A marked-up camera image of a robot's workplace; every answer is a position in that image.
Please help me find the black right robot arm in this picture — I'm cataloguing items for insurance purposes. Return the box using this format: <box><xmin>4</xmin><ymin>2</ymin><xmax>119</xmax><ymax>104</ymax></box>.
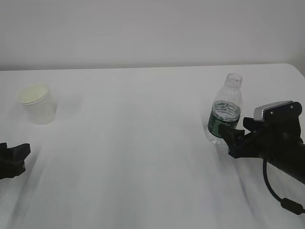
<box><xmin>218</xmin><ymin>117</ymin><xmax>305</xmax><ymax>183</ymax></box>

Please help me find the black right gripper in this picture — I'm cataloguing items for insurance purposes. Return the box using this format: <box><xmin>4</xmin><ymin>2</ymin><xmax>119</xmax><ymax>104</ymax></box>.
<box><xmin>218</xmin><ymin>117</ymin><xmax>305</xmax><ymax>162</ymax></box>

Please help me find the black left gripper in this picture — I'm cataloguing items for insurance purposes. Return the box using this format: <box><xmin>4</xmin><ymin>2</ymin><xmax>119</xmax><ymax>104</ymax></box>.
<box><xmin>0</xmin><ymin>143</ymin><xmax>31</xmax><ymax>179</ymax></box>

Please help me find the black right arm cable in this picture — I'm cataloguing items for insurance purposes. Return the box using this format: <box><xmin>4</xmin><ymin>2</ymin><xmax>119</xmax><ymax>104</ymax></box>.
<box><xmin>262</xmin><ymin>157</ymin><xmax>305</xmax><ymax>216</ymax></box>

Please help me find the white paper cup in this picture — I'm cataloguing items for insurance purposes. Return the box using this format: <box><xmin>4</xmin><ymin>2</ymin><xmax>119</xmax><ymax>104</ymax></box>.
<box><xmin>18</xmin><ymin>83</ymin><xmax>55</xmax><ymax>125</ymax></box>

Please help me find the clear water bottle green label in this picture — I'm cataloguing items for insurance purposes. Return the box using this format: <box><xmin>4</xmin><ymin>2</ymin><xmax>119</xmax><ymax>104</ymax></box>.
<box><xmin>205</xmin><ymin>73</ymin><xmax>243</xmax><ymax>146</ymax></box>

